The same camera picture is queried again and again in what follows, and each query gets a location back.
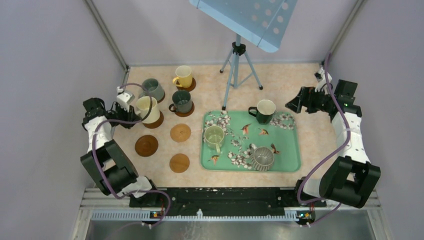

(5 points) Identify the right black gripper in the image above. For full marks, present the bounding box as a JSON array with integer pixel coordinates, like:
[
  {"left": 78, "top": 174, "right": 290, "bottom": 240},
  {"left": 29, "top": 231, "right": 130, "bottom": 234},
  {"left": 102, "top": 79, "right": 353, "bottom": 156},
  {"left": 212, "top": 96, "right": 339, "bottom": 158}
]
[{"left": 285, "top": 86, "right": 336, "bottom": 114}]

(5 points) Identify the cream mug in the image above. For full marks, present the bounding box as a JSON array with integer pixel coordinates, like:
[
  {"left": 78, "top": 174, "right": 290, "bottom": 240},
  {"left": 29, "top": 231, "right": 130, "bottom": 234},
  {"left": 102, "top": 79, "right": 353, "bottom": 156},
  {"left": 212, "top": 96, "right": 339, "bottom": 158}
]
[{"left": 135, "top": 96, "right": 161, "bottom": 124}]

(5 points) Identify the dark brown wooden coaster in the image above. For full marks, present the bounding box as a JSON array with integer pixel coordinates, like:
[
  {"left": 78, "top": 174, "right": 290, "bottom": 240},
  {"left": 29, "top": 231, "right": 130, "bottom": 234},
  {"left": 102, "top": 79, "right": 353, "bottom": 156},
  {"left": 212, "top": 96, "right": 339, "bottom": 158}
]
[
  {"left": 174, "top": 103, "right": 195, "bottom": 118},
  {"left": 176, "top": 77, "right": 197, "bottom": 92},
  {"left": 157, "top": 93, "right": 166, "bottom": 104}
]

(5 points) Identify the grey ribbed mug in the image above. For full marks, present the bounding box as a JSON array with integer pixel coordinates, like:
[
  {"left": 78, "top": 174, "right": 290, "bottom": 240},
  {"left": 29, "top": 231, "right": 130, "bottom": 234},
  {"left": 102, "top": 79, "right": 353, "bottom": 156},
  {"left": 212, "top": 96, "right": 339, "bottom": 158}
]
[{"left": 138, "top": 78, "right": 165, "bottom": 100}]

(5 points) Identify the black white-lined mug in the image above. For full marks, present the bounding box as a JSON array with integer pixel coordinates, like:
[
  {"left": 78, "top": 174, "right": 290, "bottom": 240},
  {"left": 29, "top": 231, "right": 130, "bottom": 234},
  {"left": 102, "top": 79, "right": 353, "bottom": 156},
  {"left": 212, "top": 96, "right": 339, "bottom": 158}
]
[{"left": 248, "top": 99, "right": 276, "bottom": 125}]

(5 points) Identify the light woven rattan coaster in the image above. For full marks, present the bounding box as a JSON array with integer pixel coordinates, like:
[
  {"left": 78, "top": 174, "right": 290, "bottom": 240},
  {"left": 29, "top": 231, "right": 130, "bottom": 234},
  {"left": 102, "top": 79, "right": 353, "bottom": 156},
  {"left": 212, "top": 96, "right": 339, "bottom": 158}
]
[
  {"left": 169, "top": 153, "right": 190, "bottom": 174},
  {"left": 170, "top": 123, "right": 192, "bottom": 143}
]

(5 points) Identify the dark grey mug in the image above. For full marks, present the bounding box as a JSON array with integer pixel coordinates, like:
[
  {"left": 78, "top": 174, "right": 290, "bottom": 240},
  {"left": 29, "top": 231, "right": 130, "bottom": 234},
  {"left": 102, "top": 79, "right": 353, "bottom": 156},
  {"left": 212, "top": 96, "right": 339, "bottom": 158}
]
[{"left": 168, "top": 90, "right": 193, "bottom": 113}]

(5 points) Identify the yellow mug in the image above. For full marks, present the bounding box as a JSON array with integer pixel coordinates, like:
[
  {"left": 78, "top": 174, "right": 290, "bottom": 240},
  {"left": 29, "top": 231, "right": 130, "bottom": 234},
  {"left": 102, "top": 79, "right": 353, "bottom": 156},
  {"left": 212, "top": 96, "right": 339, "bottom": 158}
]
[{"left": 172, "top": 65, "right": 193, "bottom": 89}]

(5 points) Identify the grey striped mug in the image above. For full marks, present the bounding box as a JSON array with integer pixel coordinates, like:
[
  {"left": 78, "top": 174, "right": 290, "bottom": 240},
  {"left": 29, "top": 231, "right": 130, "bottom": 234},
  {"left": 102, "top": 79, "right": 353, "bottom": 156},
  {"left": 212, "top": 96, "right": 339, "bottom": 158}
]
[{"left": 249, "top": 143, "right": 275, "bottom": 172}]

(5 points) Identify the green floral serving tray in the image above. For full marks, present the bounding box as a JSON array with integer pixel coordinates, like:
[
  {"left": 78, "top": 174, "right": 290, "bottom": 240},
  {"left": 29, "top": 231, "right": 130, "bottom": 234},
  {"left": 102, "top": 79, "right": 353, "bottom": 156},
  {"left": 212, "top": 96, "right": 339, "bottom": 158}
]
[{"left": 200, "top": 110, "right": 301, "bottom": 173}]

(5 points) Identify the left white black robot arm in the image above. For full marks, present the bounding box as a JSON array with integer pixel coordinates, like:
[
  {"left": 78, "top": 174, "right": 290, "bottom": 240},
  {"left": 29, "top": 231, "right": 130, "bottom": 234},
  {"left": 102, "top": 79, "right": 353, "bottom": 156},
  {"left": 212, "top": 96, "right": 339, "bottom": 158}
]
[{"left": 80, "top": 96, "right": 161, "bottom": 207}]

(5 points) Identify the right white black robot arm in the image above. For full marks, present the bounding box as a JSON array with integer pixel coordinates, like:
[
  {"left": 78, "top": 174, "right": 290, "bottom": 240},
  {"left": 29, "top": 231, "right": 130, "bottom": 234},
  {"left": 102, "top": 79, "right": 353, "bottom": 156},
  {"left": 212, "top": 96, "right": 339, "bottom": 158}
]
[{"left": 285, "top": 79, "right": 381, "bottom": 209}]

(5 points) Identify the blue tripod stand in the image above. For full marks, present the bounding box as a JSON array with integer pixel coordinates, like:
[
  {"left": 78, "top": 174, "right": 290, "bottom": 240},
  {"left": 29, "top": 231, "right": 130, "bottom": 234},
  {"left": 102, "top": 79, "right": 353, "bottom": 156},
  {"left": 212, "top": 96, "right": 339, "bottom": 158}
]
[{"left": 219, "top": 33, "right": 264, "bottom": 111}]

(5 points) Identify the blue perforated panel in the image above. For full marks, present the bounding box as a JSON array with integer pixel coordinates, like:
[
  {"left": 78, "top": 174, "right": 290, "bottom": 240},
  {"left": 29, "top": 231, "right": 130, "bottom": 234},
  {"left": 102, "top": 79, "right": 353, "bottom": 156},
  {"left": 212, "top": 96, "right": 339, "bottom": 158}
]
[{"left": 189, "top": 0, "right": 298, "bottom": 53}]

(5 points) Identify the light green mug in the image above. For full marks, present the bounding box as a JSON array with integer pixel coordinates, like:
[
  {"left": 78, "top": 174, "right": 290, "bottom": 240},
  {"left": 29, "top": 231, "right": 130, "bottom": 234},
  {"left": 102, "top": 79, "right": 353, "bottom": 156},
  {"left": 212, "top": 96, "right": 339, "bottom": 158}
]
[{"left": 203, "top": 125, "right": 225, "bottom": 154}]

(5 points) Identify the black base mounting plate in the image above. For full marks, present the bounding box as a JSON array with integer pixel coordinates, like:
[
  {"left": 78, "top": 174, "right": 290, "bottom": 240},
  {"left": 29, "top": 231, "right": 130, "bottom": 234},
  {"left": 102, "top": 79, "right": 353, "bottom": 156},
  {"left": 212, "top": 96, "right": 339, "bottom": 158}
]
[{"left": 128, "top": 187, "right": 327, "bottom": 218}]

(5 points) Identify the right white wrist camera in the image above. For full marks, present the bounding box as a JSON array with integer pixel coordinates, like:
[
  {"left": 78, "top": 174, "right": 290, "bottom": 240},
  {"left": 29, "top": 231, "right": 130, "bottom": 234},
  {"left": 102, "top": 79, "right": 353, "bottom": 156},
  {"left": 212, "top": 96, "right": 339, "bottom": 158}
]
[{"left": 314, "top": 65, "right": 333, "bottom": 94}]

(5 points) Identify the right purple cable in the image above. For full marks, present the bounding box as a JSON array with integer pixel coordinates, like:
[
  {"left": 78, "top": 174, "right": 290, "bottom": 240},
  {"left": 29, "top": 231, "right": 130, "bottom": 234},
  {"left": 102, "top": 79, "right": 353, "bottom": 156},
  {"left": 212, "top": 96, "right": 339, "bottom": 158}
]
[{"left": 296, "top": 51, "right": 352, "bottom": 227}]

